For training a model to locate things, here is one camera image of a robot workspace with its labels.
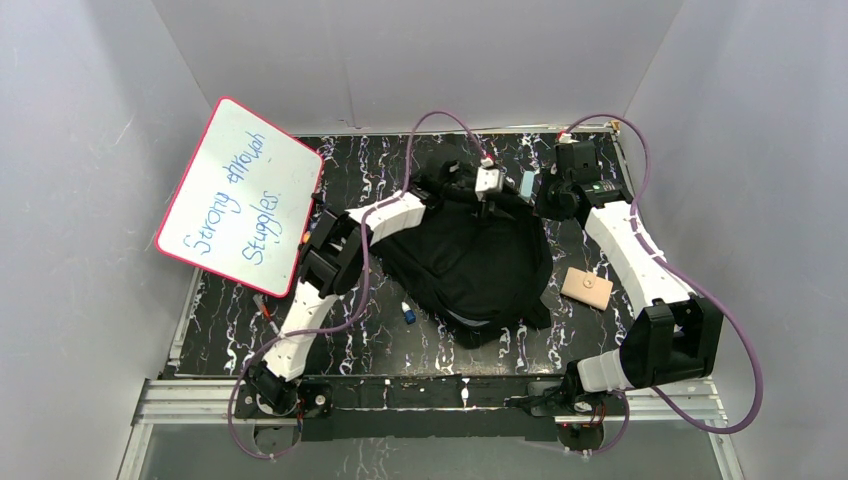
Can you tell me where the black student backpack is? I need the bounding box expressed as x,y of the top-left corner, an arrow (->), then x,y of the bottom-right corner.
371,184 -> 553,342

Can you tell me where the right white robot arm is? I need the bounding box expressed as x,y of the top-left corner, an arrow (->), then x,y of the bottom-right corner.
536,134 -> 724,414

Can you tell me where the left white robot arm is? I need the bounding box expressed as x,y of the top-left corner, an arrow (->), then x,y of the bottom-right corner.
244,157 -> 505,416

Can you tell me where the light blue eraser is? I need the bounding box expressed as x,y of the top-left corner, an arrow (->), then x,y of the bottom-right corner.
518,170 -> 536,204

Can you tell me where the beige snap wallet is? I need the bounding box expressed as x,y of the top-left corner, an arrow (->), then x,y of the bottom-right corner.
560,267 -> 614,311

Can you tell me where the small blue white bottle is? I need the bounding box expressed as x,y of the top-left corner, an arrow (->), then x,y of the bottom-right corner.
401,301 -> 417,325

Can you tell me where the pink-framed whiteboard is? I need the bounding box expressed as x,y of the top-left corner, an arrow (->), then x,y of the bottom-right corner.
155,97 -> 324,297

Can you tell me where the orange marker pen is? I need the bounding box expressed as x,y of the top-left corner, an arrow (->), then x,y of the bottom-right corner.
253,294 -> 279,335

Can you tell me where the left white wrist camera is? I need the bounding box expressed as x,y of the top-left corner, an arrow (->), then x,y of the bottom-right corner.
474,157 -> 504,201

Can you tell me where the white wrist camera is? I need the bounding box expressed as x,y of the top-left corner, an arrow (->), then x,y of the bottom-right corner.
556,131 -> 577,145
474,157 -> 504,201

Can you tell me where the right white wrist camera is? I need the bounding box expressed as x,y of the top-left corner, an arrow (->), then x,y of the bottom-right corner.
556,131 -> 577,145

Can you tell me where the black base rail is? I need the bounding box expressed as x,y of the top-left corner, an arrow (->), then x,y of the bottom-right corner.
234,375 -> 609,450

